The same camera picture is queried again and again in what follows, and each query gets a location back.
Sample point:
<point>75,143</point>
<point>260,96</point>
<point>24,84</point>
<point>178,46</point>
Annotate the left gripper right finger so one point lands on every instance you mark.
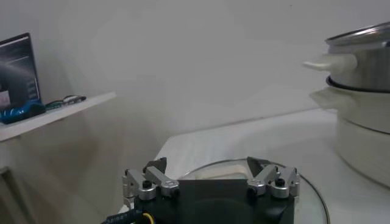
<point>268,176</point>

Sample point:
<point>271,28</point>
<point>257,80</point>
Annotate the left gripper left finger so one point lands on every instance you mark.
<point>158,178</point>

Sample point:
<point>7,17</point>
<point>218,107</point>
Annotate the white steamer pot with tiers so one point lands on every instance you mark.
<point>365,137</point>

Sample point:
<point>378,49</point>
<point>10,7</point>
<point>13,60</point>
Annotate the silver metal tool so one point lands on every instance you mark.
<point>74,98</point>

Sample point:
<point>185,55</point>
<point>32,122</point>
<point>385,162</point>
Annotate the white side table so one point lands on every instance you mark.
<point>61,112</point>

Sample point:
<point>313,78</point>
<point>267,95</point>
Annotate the green tool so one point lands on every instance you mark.
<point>55,105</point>

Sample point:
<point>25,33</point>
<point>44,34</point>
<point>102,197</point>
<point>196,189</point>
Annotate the blue plastic object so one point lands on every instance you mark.
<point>21,112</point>

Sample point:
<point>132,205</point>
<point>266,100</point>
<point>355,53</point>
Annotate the black laptop screen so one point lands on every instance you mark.
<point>18,76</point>

